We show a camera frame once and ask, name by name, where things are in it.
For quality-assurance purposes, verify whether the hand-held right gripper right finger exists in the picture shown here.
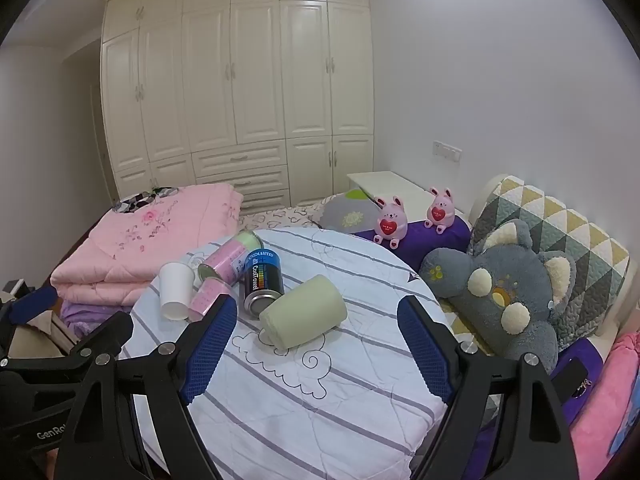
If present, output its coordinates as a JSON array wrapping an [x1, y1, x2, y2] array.
[[397, 295, 581, 480]]

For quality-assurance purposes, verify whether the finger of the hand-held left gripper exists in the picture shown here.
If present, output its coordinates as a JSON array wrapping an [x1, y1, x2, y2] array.
[[0, 287, 59, 334], [0, 312, 135, 374]]

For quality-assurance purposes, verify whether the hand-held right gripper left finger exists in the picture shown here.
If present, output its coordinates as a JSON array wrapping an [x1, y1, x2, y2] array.
[[55, 294, 238, 480]]

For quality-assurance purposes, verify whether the light green cup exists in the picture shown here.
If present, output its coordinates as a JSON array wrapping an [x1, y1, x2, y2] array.
[[258, 275, 348, 350]]

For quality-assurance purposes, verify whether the small pink cup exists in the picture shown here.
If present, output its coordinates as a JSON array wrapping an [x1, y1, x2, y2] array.
[[187, 277, 235, 323]]

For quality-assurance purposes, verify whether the white paper cup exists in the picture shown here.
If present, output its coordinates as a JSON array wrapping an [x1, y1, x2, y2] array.
[[159, 262, 195, 322]]

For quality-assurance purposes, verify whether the purple blanket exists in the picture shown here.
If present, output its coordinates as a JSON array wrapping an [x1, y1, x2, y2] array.
[[60, 300, 136, 346]]

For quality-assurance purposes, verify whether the black spray can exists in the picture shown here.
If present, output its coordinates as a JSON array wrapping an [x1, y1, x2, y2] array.
[[242, 248, 285, 320]]

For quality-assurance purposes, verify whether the pink can with green lid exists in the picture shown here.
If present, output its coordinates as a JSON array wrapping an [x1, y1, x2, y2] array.
[[197, 230, 264, 286]]

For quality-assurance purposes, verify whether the folded pink quilt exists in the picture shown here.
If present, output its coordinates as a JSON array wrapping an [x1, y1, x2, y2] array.
[[50, 184, 246, 306]]

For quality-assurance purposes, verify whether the purple pillow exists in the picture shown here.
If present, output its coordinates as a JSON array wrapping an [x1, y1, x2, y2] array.
[[352, 215, 472, 268]]

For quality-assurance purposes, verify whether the white striped quilt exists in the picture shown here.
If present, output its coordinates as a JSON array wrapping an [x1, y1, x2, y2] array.
[[129, 227, 453, 480]]

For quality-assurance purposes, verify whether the black white patterned garment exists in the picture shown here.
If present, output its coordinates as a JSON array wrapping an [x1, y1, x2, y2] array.
[[111, 186, 180, 215]]

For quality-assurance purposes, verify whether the grey plush animal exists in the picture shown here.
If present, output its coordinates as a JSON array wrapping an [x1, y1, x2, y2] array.
[[419, 219, 577, 373]]

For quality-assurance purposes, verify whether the pink bunny toy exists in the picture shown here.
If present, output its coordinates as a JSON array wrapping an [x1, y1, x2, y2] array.
[[372, 195, 410, 250], [424, 186, 456, 235]]

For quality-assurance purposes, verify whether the heart print bed sheet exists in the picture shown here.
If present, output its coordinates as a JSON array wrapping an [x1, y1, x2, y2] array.
[[237, 197, 351, 233]]

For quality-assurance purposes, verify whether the black pouch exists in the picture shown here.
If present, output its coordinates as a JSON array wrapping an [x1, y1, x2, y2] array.
[[552, 355, 596, 403]]

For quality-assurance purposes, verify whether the grey flower cushion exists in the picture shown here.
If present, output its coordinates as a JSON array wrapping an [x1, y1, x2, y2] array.
[[312, 189, 388, 233]]

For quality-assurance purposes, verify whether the white bedside table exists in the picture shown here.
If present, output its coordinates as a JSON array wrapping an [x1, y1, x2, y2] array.
[[346, 171, 471, 221]]

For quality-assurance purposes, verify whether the pink fluffy cloth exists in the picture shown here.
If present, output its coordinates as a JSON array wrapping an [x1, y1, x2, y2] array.
[[570, 330, 640, 466]]

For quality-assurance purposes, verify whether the triangle pattern quilted cushion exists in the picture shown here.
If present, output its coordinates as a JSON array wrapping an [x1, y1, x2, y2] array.
[[470, 175, 631, 353]]

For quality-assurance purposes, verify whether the cream white wardrobe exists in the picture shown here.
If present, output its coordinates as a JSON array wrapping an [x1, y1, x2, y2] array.
[[100, 0, 376, 211]]

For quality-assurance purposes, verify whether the white wall switch panel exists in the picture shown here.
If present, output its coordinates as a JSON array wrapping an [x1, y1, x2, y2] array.
[[432, 141, 463, 162]]

